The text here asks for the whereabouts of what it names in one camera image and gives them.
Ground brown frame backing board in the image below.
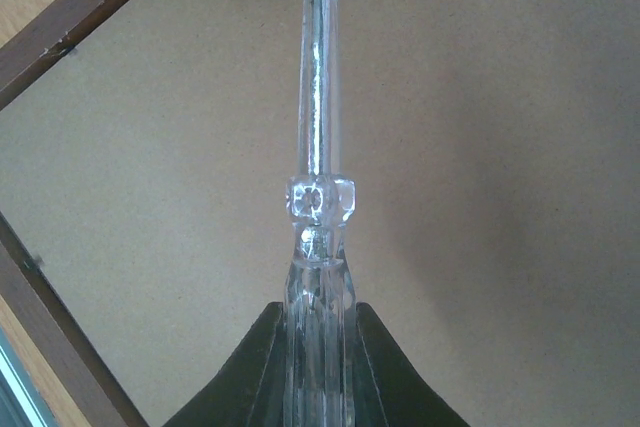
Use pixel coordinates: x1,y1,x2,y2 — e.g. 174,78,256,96
1,0,639,426

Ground clear handle screwdriver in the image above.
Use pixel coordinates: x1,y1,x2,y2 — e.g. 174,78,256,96
283,0,356,426

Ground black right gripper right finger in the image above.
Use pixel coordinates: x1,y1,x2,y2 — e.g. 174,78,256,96
353,302,468,427

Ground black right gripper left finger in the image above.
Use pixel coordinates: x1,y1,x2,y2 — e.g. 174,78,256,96
166,302,286,427

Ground brown wooden picture frame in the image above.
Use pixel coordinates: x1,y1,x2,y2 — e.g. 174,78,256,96
1,0,146,426

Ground aluminium rail base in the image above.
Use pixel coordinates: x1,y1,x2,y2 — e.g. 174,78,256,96
1,331,56,427

